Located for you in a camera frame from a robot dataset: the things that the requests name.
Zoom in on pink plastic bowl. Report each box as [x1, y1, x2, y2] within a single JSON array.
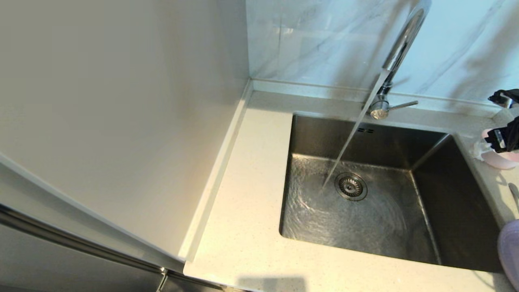
[[481, 129, 519, 170]]

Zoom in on chrome gooseneck faucet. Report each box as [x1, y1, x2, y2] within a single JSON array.
[[367, 0, 432, 120]]

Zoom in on stainless steel sink basin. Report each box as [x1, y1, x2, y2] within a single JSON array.
[[279, 114, 503, 273]]

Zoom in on metal spoon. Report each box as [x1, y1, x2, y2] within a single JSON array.
[[508, 182, 519, 215]]

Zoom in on lilac plastic plate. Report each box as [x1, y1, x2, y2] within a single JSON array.
[[498, 219, 519, 290]]

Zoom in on round metal drain strainer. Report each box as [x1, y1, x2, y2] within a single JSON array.
[[335, 173, 368, 202]]

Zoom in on white cabinet side panel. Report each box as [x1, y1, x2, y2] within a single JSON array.
[[0, 0, 250, 272]]

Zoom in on grey appliance door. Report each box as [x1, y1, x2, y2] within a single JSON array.
[[0, 154, 227, 292]]

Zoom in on chrome appliance handle rail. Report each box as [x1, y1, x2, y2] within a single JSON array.
[[0, 204, 169, 275]]

